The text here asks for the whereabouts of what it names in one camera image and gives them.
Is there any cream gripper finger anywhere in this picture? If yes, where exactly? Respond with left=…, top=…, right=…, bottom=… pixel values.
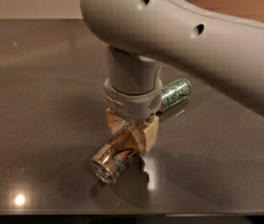
left=132, top=116, right=160, bottom=155
left=106, top=108, right=129, bottom=134

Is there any orange soda can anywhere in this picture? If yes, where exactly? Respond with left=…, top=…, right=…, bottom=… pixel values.
left=90, top=126, right=140, bottom=184

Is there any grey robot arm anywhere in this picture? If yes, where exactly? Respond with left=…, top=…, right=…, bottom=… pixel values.
left=80, top=0, right=264, bottom=153

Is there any green soda can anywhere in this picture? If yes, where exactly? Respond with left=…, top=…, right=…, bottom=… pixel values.
left=159, top=77, right=191, bottom=113

